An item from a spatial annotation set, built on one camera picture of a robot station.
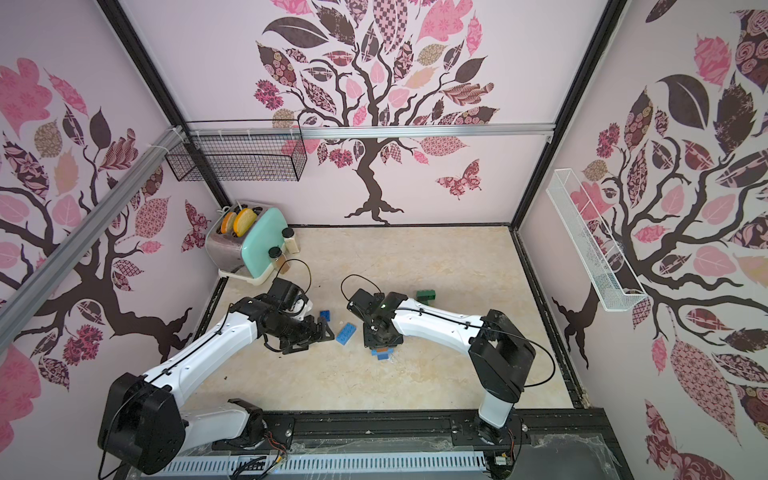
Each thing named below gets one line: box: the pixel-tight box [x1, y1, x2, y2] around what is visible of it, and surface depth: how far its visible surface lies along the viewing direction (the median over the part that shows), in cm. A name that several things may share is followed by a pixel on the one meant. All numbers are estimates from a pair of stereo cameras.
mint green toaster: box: [206, 203, 289, 286], surface depth 99 cm
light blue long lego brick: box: [336, 322, 357, 346], surface depth 92 cm
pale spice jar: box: [281, 227, 300, 254], surface depth 111 cm
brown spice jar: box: [268, 246, 290, 275], surface depth 103 cm
